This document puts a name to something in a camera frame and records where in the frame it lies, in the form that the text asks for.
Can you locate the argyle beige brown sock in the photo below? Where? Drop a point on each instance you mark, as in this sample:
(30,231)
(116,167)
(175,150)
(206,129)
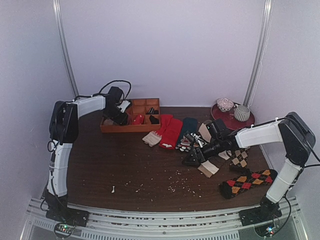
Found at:
(239,159)

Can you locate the left aluminium frame post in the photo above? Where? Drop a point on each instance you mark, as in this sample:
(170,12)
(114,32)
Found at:
(65,53)

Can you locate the red rolled sock in tray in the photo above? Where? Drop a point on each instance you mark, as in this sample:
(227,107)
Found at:
(139,119)

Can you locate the wooden divided organizer tray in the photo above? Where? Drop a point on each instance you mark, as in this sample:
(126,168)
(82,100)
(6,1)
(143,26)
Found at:
(139,106)

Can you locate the aluminium frame post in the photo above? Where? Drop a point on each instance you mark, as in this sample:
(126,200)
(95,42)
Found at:
(65,53)
(261,47)

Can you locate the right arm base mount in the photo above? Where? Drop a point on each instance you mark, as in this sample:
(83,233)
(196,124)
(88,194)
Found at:
(260,214)

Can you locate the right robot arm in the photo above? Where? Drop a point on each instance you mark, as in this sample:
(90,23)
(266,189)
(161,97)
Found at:
(291,130)

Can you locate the patterned white red bowl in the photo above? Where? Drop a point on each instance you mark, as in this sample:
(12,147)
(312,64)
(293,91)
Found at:
(224,104)

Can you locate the right aluminium frame post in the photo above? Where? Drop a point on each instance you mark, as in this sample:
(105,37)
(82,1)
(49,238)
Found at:
(261,47)

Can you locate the cream striped sock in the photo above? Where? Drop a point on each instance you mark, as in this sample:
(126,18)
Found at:
(207,168)

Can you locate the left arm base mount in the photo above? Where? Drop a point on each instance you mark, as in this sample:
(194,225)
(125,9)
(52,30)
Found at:
(59,211)

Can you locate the red long sock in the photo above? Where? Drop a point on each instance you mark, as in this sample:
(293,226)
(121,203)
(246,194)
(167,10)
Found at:
(171,134)

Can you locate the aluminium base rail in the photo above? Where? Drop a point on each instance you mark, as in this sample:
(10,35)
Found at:
(223,224)

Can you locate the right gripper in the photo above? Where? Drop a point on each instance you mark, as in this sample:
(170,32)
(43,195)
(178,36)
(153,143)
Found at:
(198,154)

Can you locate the red round tray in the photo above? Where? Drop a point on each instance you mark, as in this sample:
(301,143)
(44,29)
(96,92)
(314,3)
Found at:
(229,120)

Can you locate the cream brown short sock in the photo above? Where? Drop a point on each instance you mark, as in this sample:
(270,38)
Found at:
(225,154)

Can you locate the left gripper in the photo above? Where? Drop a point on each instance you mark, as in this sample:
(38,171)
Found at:
(121,121)

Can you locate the green reindeer sock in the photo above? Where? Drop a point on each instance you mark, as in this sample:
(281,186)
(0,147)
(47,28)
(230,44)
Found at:
(189,125)

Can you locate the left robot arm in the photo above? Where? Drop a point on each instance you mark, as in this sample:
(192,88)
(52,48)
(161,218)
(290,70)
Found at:
(64,129)

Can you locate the striped grey cup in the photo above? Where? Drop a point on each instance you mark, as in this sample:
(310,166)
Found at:
(241,113)

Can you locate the argyle black orange sock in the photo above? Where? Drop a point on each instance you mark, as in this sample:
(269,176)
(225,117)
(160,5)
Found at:
(246,181)

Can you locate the black rolled sock in tray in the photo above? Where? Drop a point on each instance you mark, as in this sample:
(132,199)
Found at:
(154,120)

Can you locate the cream red-trim sock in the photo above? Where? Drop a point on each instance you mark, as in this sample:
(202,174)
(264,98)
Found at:
(152,138)

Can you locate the black striped sock in tray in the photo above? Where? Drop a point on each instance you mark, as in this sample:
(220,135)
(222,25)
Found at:
(152,111)

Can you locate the beige sock in tray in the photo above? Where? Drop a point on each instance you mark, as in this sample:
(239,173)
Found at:
(108,122)

